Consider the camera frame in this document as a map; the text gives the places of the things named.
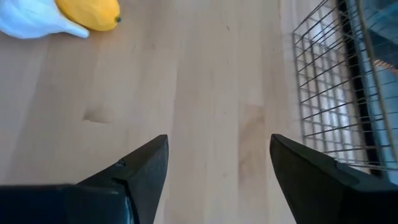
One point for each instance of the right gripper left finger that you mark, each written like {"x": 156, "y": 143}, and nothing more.
{"x": 136, "y": 186}

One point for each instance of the white garlic bulb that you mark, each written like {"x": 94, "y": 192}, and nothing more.
{"x": 28, "y": 18}

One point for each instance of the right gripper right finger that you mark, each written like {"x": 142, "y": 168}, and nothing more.
{"x": 311, "y": 193}

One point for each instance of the person's shoe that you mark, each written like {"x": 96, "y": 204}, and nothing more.
{"x": 387, "y": 67}

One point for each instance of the lemon with dark stem tip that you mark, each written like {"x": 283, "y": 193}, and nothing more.
{"x": 90, "y": 14}

